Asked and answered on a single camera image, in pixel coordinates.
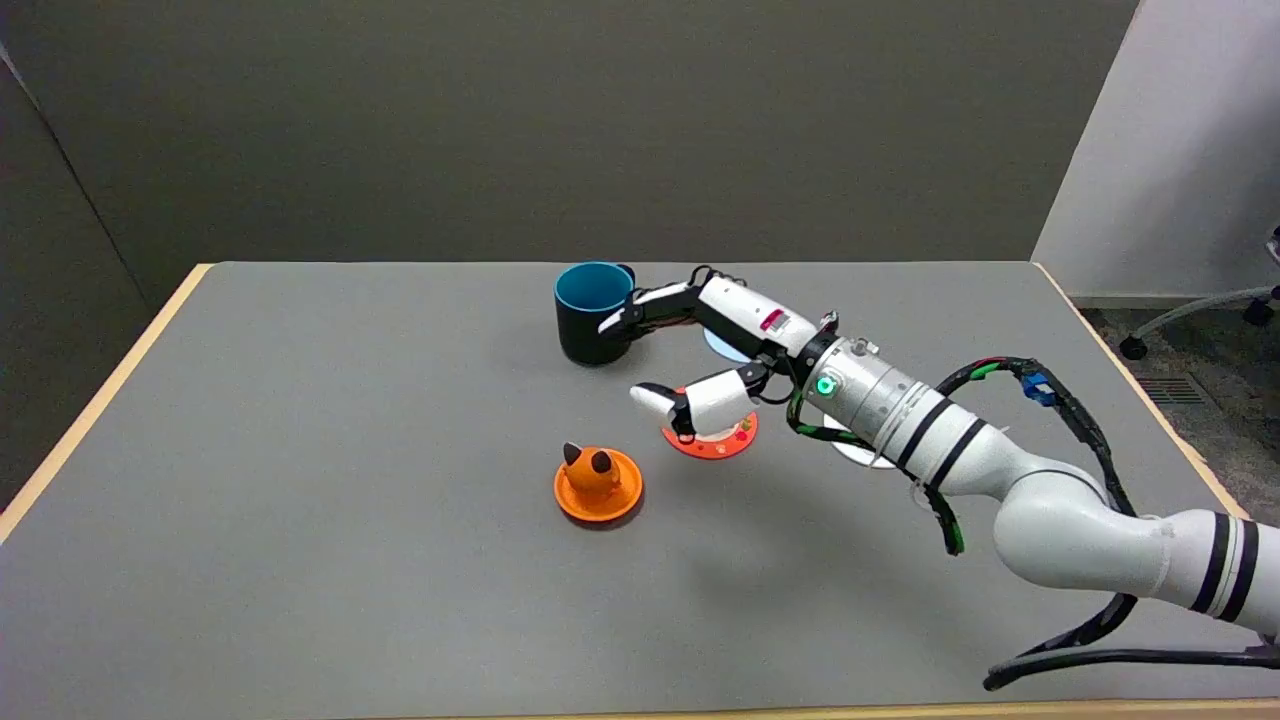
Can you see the office chair base with casters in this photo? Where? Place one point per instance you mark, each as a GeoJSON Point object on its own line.
{"type": "Point", "coordinates": [1195, 305]}

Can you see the floor vent grille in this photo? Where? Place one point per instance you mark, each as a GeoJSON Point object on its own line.
{"type": "Point", "coordinates": [1172, 390]}

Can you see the light blue balloon cup lid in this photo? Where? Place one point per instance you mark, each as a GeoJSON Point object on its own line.
{"type": "Point", "coordinates": [722, 346]}

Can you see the orange cat cup lid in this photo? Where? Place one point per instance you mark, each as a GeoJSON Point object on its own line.
{"type": "Point", "coordinates": [597, 485]}

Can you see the red cup lid with figures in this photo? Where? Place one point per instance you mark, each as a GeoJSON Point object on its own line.
{"type": "Point", "coordinates": [720, 446]}

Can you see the white cup lid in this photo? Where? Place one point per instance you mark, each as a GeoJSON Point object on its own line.
{"type": "Point", "coordinates": [856, 452]}

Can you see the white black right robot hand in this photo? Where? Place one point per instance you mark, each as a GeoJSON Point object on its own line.
{"type": "Point", "coordinates": [745, 310]}

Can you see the black mug teal inside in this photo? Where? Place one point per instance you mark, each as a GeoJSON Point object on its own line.
{"type": "Point", "coordinates": [592, 325]}

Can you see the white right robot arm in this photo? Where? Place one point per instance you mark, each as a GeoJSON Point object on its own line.
{"type": "Point", "coordinates": [1040, 500]}

